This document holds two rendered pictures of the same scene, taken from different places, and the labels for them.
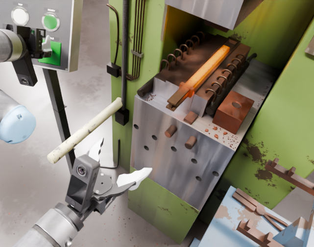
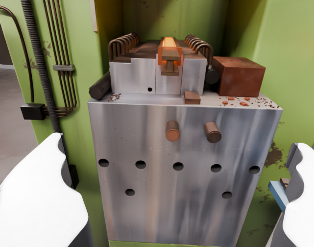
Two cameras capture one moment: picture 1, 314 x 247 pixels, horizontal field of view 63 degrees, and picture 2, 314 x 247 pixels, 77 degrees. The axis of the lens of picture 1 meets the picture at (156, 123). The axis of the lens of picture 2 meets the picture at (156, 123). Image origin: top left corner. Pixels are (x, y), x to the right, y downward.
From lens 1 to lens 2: 0.53 m
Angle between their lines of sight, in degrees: 27
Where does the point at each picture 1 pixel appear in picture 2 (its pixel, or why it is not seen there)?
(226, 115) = (240, 69)
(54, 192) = not seen: outside the picture
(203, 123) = (211, 99)
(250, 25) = (176, 23)
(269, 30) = (196, 21)
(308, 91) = (301, 16)
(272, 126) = (269, 86)
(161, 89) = (127, 80)
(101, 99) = not seen: hidden behind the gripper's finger
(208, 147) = (237, 129)
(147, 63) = (84, 78)
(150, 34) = (76, 29)
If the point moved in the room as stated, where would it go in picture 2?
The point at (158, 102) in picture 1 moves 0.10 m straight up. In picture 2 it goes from (131, 98) to (129, 46)
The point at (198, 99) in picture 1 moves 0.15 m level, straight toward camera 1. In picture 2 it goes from (191, 64) to (231, 87)
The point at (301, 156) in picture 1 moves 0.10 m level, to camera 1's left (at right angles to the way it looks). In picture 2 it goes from (309, 108) to (286, 112)
